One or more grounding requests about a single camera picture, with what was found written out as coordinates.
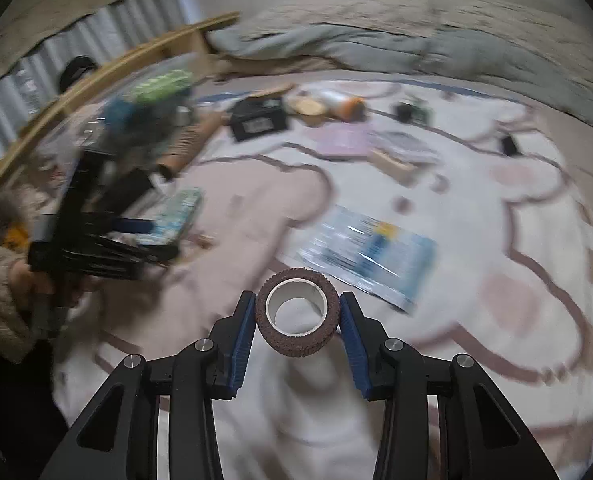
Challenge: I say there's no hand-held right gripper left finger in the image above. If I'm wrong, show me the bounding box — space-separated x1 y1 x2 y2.
39 290 257 480

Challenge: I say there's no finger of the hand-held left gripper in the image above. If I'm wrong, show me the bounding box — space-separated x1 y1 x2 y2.
94 216 160 237
84 235 180 281

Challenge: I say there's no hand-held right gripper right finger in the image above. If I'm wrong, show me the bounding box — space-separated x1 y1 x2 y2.
339 291 560 480

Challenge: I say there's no teal patterned pack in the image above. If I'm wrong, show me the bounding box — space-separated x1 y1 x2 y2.
139 187 204 248

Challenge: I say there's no brown tape roll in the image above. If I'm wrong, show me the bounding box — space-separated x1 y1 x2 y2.
255 268 338 358

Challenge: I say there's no blue white medicine packet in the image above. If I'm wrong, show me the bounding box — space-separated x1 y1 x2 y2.
296 205 437 313

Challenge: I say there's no clear plastic storage bin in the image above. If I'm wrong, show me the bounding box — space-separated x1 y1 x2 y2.
51 57 212 181

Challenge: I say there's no person's left hand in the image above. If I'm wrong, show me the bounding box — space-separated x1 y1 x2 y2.
7 257 80 313

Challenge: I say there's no twine on cardboard tube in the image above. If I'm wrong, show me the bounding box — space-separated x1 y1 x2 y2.
159 110 227 178

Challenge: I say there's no green tissue pack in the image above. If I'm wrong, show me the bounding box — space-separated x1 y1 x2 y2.
126 69 194 106

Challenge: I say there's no black cap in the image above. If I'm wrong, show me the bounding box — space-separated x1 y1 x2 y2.
59 56 100 93

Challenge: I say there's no black box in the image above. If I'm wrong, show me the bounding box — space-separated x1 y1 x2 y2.
229 95 290 142

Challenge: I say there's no wooden bedside shelf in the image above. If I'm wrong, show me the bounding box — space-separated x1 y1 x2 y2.
0 12 242 211

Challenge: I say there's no grey curtain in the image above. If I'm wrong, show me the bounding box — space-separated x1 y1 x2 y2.
0 0 202 161

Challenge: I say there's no brown wooden brush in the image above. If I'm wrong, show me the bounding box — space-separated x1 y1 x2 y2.
249 82 297 106

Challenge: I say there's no person's dark clothing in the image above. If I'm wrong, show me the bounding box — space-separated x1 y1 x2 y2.
0 340 72 480

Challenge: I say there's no wooden block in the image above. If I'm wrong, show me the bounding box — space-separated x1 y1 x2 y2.
369 147 420 186

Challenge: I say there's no beige printed valance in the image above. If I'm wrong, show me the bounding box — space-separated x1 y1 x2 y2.
0 0 187 76

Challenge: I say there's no silver patterned packet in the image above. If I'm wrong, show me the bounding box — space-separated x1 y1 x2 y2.
367 130 440 166

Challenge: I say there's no white bottle orange cap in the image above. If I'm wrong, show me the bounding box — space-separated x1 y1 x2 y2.
301 86 367 122

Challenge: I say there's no green black clip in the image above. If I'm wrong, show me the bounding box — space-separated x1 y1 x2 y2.
394 95 432 125

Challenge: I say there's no grey duvet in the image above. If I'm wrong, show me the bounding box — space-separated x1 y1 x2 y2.
209 25 593 131

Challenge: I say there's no beige bed sheet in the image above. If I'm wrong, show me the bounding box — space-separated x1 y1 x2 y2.
196 67 593 281

